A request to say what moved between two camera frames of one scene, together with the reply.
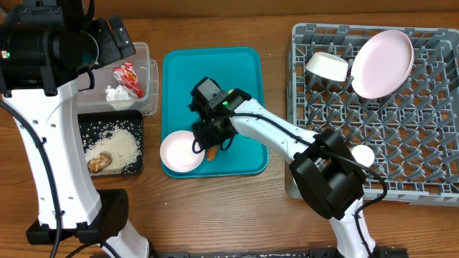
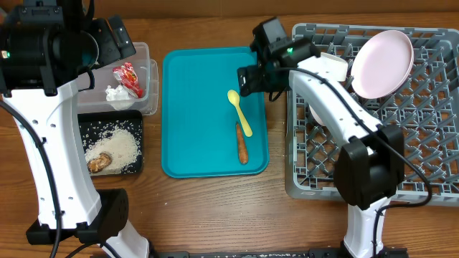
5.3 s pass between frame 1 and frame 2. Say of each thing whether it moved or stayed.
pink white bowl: moved
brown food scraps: stayed
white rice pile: stayed
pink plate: stayed
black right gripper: moved
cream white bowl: stayed
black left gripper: stayed
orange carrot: moved
